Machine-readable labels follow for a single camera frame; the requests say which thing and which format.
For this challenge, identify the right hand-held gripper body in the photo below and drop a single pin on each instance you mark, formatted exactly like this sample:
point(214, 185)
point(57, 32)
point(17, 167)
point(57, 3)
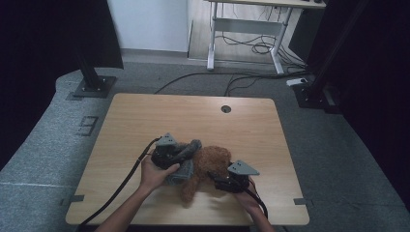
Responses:
point(238, 182)

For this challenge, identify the dark panel under desk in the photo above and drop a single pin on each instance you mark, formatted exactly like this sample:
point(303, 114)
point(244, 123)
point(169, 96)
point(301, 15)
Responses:
point(306, 32)

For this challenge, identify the brown plush teddy bear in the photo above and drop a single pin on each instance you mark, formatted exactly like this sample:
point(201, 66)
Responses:
point(209, 161)

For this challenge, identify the white metal desk frame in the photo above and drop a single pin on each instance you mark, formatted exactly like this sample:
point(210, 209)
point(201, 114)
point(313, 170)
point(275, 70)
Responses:
point(248, 27)

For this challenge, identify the white power strip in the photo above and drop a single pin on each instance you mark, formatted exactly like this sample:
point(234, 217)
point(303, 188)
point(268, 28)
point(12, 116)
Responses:
point(296, 81)

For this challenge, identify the black metal stand with base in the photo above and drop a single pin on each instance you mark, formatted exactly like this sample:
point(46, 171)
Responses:
point(92, 80)
point(314, 93)

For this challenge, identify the person's left hand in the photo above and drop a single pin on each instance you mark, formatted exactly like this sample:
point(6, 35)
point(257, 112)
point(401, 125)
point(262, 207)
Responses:
point(153, 177)

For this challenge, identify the grey floor socket cover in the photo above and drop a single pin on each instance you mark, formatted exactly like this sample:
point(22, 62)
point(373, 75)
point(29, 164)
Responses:
point(87, 125)

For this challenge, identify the black curtain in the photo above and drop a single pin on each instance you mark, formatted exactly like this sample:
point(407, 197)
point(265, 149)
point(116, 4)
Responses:
point(38, 64)
point(380, 80)

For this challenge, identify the person's right hand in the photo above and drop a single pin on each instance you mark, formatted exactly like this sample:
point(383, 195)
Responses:
point(249, 199)

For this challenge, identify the dark round table grommet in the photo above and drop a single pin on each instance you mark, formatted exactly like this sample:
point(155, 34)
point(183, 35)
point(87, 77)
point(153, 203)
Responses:
point(226, 109)

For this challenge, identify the grey fuzzy cloth garment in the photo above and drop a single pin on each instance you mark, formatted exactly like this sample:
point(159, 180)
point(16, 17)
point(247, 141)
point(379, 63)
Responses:
point(185, 172)

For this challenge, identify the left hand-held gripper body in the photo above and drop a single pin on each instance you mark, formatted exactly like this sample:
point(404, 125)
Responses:
point(166, 151)

